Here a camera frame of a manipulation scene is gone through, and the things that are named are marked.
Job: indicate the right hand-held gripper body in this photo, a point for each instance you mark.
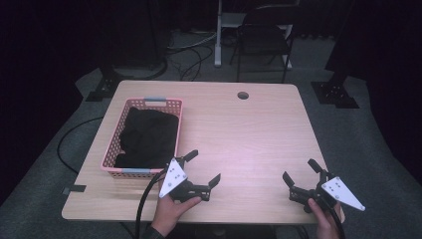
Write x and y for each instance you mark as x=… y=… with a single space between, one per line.
x=335 y=194

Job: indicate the pink plastic basket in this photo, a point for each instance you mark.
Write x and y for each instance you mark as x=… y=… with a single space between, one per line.
x=112 y=156

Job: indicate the white table leg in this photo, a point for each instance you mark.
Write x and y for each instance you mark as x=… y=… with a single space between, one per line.
x=218 y=36

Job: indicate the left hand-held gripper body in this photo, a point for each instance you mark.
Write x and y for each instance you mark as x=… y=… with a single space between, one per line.
x=173 y=178

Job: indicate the person's right hand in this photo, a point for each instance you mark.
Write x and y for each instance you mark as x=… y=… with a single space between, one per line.
x=323 y=220

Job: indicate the black folding chair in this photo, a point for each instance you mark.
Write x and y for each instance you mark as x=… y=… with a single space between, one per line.
x=262 y=40

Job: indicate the black stand base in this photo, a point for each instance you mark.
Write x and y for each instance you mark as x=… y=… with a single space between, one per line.
x=334 y=94
x=106 y=87

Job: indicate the black tape strip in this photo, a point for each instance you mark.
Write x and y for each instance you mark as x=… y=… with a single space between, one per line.
x=74 y=189

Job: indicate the black cloth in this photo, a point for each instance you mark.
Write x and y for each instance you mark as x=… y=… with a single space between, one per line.
x=149 y=139

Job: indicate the person's left hand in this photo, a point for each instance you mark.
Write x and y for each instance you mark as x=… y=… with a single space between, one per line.
x=169 y=212

